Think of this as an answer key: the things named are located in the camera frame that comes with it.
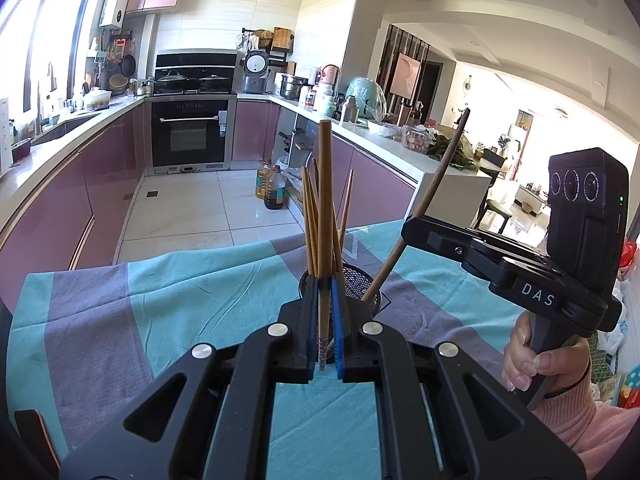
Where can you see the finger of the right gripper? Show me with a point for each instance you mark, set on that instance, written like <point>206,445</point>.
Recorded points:
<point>440,238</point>

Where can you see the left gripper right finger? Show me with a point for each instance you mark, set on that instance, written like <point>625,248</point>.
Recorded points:
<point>440,414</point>

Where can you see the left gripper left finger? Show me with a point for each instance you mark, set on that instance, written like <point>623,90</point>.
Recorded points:
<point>209,415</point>

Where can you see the black mesh cup holder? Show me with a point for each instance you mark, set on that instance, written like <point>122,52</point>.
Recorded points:
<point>357,282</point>

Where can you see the bamboo chopstick four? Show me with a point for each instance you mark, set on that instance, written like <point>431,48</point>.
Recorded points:
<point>421,209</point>

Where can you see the bamboo chopstick eight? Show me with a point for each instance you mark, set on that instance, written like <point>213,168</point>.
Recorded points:
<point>314,219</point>

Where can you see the bamboo chopstick two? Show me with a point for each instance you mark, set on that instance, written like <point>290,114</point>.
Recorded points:
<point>324,236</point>

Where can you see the bamboo chopstick seven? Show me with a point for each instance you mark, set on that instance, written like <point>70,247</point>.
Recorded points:
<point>337,251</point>

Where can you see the bamboo chopstick ten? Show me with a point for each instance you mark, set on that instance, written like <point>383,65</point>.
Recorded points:
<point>345,210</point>

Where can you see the bamboo chopstick nine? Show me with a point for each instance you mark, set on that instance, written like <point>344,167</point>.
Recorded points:
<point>310,260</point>

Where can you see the pink sleeve right forearm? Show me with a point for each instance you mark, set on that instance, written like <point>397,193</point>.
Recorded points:
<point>604,437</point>

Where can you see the right hand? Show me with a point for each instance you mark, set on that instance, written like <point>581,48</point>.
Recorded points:
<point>566,366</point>

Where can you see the teal purple tablecloth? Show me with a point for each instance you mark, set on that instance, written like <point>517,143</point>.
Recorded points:
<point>84,343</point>

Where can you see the dark oil bottle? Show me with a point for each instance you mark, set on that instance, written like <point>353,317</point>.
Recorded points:
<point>274,190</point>

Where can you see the cooking oil bottle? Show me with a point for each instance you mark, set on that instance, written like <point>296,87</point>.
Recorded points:
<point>262,177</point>

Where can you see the pink thermos jug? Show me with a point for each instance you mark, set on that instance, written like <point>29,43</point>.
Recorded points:
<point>328,79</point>

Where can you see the steel stock pot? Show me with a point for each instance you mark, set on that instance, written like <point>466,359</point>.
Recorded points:
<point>291,87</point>

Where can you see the grey rice cooker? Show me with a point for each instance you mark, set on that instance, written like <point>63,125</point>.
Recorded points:
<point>256,68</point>

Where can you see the black built-in oven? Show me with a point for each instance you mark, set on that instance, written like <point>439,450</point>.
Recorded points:
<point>190,134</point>

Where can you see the black stove hood unit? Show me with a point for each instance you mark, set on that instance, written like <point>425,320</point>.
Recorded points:
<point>195,72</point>

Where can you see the white water heater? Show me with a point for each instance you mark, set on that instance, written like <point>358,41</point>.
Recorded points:
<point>113,13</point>

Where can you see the black camera box right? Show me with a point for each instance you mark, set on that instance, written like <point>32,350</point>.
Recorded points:
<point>588,196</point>

